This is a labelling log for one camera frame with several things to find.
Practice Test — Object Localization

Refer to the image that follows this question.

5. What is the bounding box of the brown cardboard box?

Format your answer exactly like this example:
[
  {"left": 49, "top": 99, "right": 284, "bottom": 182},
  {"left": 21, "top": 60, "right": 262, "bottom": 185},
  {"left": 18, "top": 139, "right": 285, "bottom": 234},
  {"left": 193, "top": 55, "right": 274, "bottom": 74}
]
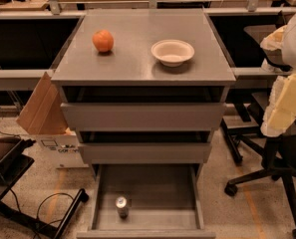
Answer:
[{"left": 16, "top": 73, "right": 87, "bottom": 168}]

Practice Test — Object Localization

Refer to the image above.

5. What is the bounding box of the grey open bottom drawer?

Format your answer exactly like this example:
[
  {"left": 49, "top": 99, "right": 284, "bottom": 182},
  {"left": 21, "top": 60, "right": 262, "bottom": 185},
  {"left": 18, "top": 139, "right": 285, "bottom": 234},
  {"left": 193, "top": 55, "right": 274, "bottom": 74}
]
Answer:
[{"left": 76, "top": 163, "right": 217, "bottom": 239}]

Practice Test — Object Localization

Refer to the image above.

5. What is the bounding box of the grey top drawer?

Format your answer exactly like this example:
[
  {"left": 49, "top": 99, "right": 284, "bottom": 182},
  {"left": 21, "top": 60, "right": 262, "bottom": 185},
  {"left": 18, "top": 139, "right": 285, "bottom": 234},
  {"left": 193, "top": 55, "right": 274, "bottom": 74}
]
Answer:
[{"left": 62, "top": 86, "right": 225, "bottom": 131}]

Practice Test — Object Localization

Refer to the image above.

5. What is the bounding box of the grey middle drawer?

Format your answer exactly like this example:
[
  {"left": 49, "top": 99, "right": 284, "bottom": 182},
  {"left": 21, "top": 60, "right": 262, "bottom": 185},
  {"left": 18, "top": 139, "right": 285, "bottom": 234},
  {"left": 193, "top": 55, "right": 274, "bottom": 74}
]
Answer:
[{"left": 79, "top": 131, "right": 211, "bottom": 164}]

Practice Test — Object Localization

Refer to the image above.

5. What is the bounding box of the white paper bowl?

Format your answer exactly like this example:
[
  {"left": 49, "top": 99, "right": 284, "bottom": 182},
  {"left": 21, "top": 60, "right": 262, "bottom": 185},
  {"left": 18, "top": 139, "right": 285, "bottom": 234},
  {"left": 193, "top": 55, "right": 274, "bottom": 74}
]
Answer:
[{"left": 150, "top": 40, "right": 194, "bottom": 67}]

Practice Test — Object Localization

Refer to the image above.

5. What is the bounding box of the grey drawer cabinet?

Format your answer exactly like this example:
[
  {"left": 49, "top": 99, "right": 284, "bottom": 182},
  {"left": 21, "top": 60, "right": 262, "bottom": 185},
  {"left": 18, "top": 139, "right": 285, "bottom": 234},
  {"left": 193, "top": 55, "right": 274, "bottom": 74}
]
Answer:
[{"left": 50, "top": 7, "right": 237, "bottom": 181}]

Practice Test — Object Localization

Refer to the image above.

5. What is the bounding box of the orange round fruit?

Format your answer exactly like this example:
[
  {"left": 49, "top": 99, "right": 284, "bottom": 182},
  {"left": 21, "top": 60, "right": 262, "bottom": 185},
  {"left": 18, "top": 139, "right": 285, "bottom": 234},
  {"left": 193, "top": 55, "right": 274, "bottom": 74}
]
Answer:
[{"left": 92, "top": 30, "right": 114, "bottom": 53}]

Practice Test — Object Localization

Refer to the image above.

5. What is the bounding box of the black side table right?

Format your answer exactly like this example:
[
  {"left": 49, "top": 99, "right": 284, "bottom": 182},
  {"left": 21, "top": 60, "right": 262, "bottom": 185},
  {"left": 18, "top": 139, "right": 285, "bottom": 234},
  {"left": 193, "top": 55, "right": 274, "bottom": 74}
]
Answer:
[{"left": 244, "top": 25, "right": 291, "bottom": 72}]

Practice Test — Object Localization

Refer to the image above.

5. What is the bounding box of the black cable on floor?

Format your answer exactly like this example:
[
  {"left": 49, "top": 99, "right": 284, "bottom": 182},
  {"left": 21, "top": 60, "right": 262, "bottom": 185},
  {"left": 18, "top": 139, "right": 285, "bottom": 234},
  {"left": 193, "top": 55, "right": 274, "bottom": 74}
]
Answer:
[{"left": 32, "top": 192, "right": 76, "bottom": 239}]

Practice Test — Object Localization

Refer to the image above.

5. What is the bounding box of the black stand left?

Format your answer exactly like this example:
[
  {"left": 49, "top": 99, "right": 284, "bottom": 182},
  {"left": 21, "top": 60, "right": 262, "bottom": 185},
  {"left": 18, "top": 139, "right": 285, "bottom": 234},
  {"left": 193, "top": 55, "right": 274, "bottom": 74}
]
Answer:
[{"left": 0, "top": 134, "right": 89, "bottom": 239}]

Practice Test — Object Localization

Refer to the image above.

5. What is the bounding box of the black office chair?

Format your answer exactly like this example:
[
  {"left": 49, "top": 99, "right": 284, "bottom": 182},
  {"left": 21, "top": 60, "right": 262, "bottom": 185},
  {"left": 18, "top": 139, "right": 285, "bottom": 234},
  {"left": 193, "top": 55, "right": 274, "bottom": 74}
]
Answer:
[{"left": 221, "top": 92, "right": 296, "bottom": 239}]

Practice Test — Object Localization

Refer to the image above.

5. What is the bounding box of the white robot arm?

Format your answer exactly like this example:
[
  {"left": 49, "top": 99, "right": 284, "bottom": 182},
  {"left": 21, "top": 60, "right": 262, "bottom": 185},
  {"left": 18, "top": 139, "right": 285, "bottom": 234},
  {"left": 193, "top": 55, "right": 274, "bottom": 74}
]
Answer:
[{"left": 260, "top": 13, "right": 296, "bottom": 137}]

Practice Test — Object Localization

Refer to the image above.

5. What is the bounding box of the silver redbull can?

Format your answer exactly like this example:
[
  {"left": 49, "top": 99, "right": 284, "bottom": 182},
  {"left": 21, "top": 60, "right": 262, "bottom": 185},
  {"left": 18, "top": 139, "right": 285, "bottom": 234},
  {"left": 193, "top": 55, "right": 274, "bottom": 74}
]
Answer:
[{"left": 116, "top": 196, "right": 129, "bottom": 219}]

